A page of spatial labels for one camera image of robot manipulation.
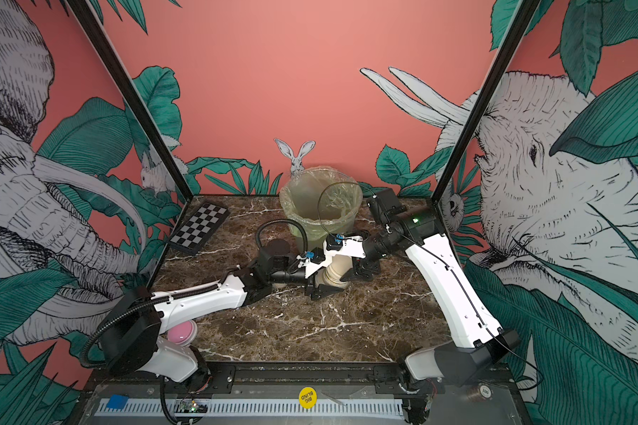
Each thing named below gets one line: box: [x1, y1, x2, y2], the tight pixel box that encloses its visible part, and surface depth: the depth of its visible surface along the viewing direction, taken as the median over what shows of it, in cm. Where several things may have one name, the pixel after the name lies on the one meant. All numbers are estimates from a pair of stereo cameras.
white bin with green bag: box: [280, 166, 363, 252], surface depth 92 cm
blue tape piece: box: [106, 394, 130, 410], surface depth 71 cm
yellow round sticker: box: [298, 386, 319, 410], surface depth 73 cm
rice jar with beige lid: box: [315, 254, 353, 289], surface depth 65 cm
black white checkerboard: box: [168, 201, 231, 255], surface depth 106 cm
